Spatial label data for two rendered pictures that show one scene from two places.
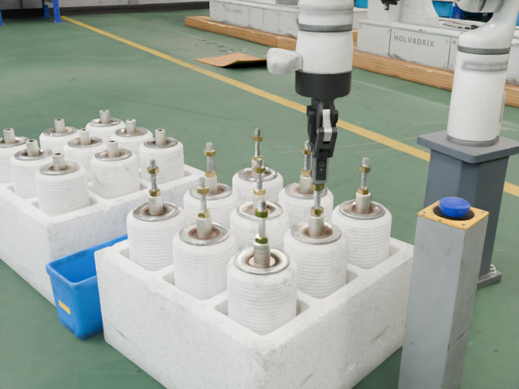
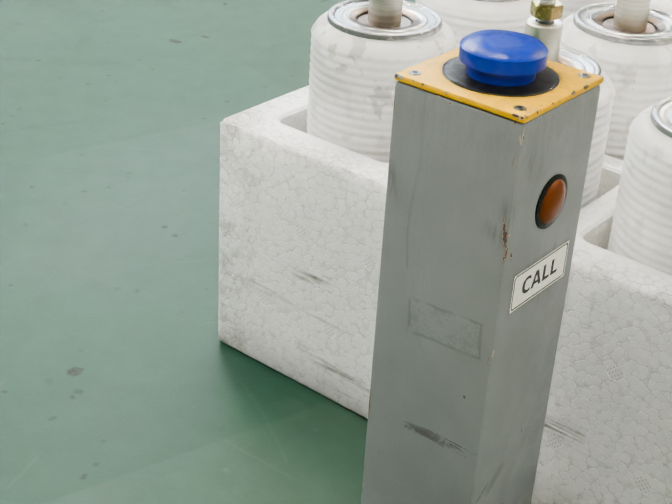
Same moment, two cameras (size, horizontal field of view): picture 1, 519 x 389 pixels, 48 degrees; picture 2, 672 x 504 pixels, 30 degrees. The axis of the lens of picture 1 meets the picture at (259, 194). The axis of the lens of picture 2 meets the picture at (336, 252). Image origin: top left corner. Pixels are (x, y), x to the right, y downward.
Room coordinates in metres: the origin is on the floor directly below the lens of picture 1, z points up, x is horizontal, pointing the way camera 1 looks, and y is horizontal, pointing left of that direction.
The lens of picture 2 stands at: (0.59, -0.79, 0.52)
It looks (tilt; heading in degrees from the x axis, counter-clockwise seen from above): 29 degrees down; 84
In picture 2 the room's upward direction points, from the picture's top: 4 degrees clockwise
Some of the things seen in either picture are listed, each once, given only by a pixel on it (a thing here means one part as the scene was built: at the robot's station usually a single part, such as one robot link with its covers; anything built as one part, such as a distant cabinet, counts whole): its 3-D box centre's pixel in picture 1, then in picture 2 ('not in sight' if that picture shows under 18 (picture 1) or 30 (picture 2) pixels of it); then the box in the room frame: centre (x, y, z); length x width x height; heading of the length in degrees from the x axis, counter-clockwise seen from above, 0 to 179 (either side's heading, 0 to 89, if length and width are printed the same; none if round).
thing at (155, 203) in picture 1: (155, 204); not in sight; (0.86, 0.17, 0.26); 0.02 x 0.02 x 0.03
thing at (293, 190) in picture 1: (306, 191); not in sight; (0.95, -0.08, 0.25); 0.08 x 0.08 x 0.01
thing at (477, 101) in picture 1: (476, 96); not in sight; (1.10, -0.41, 0.39); 0.09 x 0.09 x 0.17; 30
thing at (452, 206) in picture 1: (453, 208); (501, 63); (0.72, -0.26, 0.32); 0.04 x 0.04 x 0.02
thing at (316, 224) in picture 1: (316, 224); (541, 47); (0.78, -0.08, 0.26); 0.02 x 0.02 x 0.03
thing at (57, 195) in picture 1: (66, 211); not in sight; (1.06, 0.39, 0.16); 0.10 x 0.10 x 0.18
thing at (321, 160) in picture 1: (321, 164); not in sight; (0.76, -0.09, 0.37); 0.03 x 0.01 x 0.05; 2
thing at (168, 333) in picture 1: (259, 295); (592, 235); (0.86, 0.00, 0.09); 0.39 x 0.39 x 0.18; 46
